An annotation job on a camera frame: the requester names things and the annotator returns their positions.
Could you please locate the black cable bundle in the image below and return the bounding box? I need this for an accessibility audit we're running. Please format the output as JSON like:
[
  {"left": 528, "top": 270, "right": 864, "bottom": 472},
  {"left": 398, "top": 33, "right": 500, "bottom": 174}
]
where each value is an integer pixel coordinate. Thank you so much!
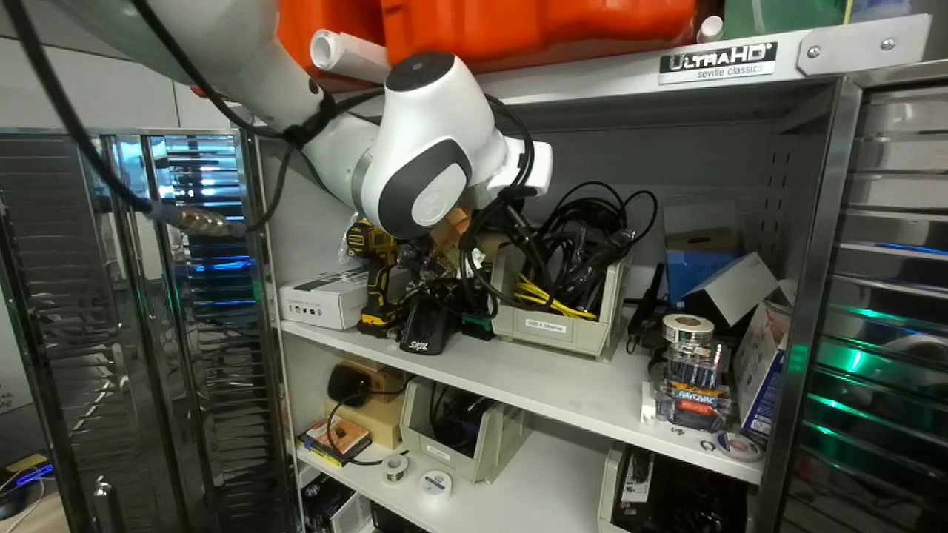
[{"left": 519, "top": 177, "right": 661, "bottom": 315}]

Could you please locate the black battery charger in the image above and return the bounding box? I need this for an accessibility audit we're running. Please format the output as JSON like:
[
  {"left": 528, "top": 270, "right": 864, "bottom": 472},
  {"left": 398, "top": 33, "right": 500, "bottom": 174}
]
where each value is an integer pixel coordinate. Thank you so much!
[{"left": 398, "top": 294, "right": 461, "bottom": 359}]

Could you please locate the wire rack with trays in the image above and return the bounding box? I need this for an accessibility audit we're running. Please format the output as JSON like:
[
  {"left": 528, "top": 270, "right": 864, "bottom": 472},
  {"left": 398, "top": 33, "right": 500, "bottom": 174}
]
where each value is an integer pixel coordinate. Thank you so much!
[{"left": 773, "top": 56, "right": 948, "bottom": 533}]

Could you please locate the yellow black cordless drill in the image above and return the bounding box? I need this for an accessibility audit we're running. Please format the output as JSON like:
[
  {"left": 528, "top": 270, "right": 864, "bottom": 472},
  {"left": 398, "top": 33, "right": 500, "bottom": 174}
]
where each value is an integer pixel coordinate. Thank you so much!
[{"left": 344, "top": 219, "right": 408, "bottom": 336}]

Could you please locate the yellow cable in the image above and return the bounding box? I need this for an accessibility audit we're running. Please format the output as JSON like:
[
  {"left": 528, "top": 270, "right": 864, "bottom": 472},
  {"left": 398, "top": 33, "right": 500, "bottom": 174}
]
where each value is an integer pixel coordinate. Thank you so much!
[{"left": 509, "top": 276, "right": 599, "bottom": 324}]

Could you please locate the white rolled tube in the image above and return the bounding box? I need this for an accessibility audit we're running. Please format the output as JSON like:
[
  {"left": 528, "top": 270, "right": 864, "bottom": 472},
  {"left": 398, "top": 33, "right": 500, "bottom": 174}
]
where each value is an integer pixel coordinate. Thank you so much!
[{"left": 307, "top": 26, "right": 395, "bottom": 88}]

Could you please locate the blue box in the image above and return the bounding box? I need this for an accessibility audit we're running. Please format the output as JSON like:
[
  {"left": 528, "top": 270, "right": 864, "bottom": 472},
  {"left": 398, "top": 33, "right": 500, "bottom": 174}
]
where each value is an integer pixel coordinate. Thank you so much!
[{"left": 664, "top": 245, "right": 746, "bottom": 304}]

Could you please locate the grey bin with black items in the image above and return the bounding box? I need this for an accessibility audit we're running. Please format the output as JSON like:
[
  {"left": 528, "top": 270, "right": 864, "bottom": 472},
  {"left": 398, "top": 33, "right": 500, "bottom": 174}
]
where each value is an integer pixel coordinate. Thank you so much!
[{"left": 398, "top": 375, "right": 534, "bottom": 485}]

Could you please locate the metal shelf unit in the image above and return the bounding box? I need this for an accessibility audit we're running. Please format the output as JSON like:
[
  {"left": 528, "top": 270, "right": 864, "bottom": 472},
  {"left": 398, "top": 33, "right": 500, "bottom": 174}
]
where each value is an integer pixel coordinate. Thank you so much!
[{"left": 247, "top": 8, "right": 935, "bottom": 533}]

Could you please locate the small white tape roll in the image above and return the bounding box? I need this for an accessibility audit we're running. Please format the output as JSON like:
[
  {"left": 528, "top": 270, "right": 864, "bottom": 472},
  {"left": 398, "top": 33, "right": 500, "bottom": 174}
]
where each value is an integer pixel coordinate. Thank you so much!
[{"left": 379, "top": 451, "right": 413, "bottom": 482}]

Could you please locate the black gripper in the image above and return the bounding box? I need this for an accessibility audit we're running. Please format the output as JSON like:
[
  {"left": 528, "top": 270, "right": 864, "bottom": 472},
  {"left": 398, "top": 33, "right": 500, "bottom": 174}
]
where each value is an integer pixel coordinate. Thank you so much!
[{"left": 461, "top": 190, "right": 530, "bottom": 272}]

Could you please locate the grey bin with yellow cable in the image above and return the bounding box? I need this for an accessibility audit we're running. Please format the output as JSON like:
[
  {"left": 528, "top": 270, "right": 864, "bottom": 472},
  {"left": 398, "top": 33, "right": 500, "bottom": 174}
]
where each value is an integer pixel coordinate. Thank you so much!
[{"left": 490, "top": 257, "right": 632, "bottom": 361}]

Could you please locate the green container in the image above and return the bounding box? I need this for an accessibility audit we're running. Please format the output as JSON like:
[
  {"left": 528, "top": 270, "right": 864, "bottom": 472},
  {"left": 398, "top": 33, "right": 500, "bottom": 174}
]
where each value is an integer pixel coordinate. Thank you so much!
[{"left": 722, "top": 0, "right": 854, "bottom": 45}]

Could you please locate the grey bin with black cables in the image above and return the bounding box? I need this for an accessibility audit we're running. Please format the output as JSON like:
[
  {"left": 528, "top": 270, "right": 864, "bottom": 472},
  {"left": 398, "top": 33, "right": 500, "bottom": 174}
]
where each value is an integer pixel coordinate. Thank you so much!
[{"left": 592, "top": 445, "right": 756, "bottom": 533}]

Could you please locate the steel tray rack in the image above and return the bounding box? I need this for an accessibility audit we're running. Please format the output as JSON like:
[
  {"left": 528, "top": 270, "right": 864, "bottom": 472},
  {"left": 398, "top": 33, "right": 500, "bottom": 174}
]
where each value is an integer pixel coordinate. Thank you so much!
[{"left": 0, "top": 127, "right": 291, "bottom": 533}]

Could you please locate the white box with green label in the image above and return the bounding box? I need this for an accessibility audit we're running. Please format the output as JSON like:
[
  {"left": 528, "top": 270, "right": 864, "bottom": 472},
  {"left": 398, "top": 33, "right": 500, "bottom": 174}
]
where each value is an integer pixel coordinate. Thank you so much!
[{"left": 275, "top": 272, "right": 371, "bottom": 333}]

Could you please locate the white cardboard card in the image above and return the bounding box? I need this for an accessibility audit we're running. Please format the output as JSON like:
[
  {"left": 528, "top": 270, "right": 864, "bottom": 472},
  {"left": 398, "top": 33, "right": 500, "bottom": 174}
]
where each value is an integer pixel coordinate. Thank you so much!
[{"left": 688, "top": 250, "right": 783, "bottom": 330}]

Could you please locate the large orange plastic bin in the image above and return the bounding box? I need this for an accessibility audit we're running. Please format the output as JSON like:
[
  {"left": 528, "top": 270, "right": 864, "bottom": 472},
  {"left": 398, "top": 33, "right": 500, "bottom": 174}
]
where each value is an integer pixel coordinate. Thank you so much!
[{"left": 379, "top": 0, "right": 701, "bottom": 73}]

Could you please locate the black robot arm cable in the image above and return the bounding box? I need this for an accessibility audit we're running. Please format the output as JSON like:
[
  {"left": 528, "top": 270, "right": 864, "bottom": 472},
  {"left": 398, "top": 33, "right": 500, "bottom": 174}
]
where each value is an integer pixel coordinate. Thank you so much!
[{"left": 0, "top": 0, "right": 336, "bottom": 226}]

